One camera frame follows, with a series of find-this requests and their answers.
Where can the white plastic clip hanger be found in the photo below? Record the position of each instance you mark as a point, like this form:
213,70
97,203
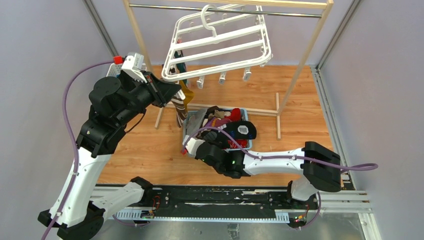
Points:
218,46

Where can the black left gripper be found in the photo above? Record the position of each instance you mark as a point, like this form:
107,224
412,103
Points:
162,92

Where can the wooden clothes rack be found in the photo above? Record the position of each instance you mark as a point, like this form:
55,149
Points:
280,8

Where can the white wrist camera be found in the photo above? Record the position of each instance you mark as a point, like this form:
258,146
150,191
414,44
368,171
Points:
132,66
190,146

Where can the green reindeer sock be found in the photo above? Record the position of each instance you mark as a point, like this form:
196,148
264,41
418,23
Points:
181,67

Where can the red white patterned sock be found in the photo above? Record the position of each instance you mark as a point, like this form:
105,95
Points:
244,143

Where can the grey sock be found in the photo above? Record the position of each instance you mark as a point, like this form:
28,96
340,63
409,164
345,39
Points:
195,120

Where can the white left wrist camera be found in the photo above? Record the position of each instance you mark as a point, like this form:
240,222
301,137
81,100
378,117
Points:
132,66

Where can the brown white striped sock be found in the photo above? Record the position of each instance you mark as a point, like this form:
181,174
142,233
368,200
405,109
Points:
181,110

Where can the mustard yellow sock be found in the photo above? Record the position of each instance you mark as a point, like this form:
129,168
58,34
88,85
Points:
189,95

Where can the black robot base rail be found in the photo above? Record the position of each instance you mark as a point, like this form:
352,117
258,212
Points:
244,204

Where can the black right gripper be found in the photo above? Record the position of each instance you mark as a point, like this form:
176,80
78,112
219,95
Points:
218,145

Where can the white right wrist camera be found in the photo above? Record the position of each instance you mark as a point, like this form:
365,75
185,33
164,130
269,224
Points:
190,146

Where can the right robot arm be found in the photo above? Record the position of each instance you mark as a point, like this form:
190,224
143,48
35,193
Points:
317,166

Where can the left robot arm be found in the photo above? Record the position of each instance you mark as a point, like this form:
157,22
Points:
115,101

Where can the blue plastic sock basket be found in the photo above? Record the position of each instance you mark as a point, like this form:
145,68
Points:
217,130

